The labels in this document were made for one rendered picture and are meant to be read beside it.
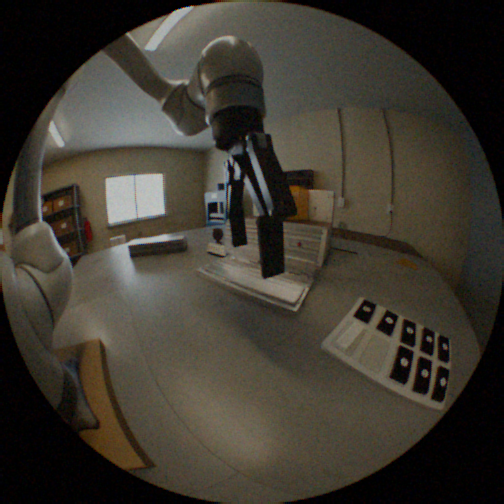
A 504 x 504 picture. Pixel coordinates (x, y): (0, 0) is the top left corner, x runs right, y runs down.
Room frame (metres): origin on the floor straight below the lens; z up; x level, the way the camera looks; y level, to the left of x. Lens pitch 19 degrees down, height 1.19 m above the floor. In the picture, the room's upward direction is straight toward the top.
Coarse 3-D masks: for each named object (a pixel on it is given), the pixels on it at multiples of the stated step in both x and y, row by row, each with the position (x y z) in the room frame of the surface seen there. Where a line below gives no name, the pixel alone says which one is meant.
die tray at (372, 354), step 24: (384, 312) 0.24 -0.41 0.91; (336, 336) 0.20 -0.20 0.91; (360, 336) 0.18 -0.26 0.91; (384, 336) 0.15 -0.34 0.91; (360, 360) 0.12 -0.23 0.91; (384, 360) 0.09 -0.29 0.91; (432, 360) 0.01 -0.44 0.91; (384, 384) 0.04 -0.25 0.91; (408, 384) 0.00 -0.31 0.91; (432, 384) -0.05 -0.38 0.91; (432, 408) -0.11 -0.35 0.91
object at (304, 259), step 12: (228, 228) 0.70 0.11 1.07; (252, 228) 0.63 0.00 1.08; (288, 228) 0.54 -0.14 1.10; (300, 228) 0.50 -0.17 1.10; (312, 228) 0.48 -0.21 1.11; (228, 240) 0.68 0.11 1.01; (252, 240) 0.62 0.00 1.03; (300, 240) 0.50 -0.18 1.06; (312, 240) 0.48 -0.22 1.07; (228, 252) 0.67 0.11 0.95; (240, 252) 0.63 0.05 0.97; (252, 252) 0.59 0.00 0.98; (288, 252) 0.52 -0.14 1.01; (300, 252) 0.49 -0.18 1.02; (312, 252) 0.47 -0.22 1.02; (288, 264) 0.50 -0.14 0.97; (300, 264) 0.47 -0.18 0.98; (312, 264) 0.45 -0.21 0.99; (312, 276) 0.44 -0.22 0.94
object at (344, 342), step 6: (354, 324) 0.21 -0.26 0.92; (348, 330) 0.20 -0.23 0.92; (354, 330) 0.20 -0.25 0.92; (360, 330) 0.19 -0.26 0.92; (342, 336) 0.18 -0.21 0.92; (348, 336) 0.18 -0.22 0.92; (354, 336) 0.18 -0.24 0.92; (336, 342) 0.17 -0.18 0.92; (342, 342) 0.17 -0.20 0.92; (348, 342) 0.16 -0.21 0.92; (342, 348) 0.16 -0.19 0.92
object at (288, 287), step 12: (216, 264) 0.60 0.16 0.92; (228, 264) 0.60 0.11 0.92; (240, 264) 0.60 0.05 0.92; (252, 264) 0.60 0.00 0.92; (204, 276) 0.50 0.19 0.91; (228, 276) 0.49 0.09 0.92; (240, 276) 0.49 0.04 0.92; (252, 276) 0.49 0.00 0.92; (276, 276) 0.49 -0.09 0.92; (288, 276) 0.49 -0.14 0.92; (300, 276) 0.46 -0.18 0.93; (228, 288) 0.42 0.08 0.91; (240, 288) 0.40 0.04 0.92; (264, 288) 0.41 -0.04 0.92; (276, 288) 0.41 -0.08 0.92; (288, 288) 0.40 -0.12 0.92; (300, 288) 0.40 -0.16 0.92; (252, 300) 0.37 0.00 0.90; (264, 300) 0.34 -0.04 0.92; (288, 300) 0.34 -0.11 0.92; (300, 300) 0.34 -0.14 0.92; (288, 312) 0.30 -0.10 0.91
